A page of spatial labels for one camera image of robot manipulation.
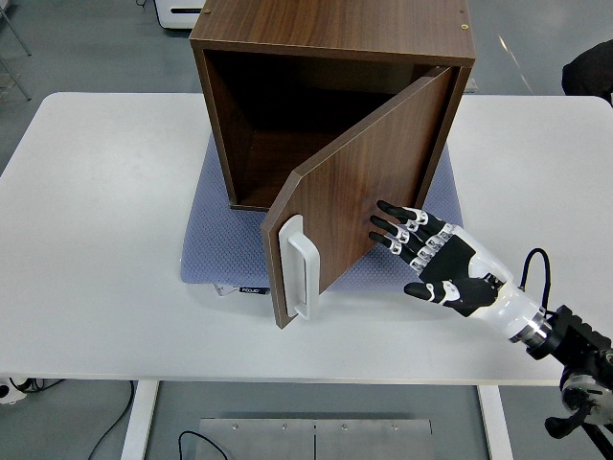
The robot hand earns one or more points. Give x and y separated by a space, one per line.
455 263

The grey metal plate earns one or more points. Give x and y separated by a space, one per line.
268 441

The grey metal rack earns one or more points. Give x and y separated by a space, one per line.
14 57

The blue-grey textured mat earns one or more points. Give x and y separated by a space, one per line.
225 249

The brown wooden cabinet door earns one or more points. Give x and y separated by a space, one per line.
364 191

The brown wooden cabinet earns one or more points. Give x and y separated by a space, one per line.
335 26

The white appliance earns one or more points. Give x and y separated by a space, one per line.
179 16

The white table leg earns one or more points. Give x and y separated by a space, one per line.
495 421
139 421

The person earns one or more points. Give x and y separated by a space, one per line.
591 72

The grey metal bracket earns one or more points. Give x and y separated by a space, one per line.
472 84

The black mat label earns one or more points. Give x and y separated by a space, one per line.
252 291

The clear plastic tag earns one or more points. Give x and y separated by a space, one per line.
219 289

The white power strip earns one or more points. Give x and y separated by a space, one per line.
9 390

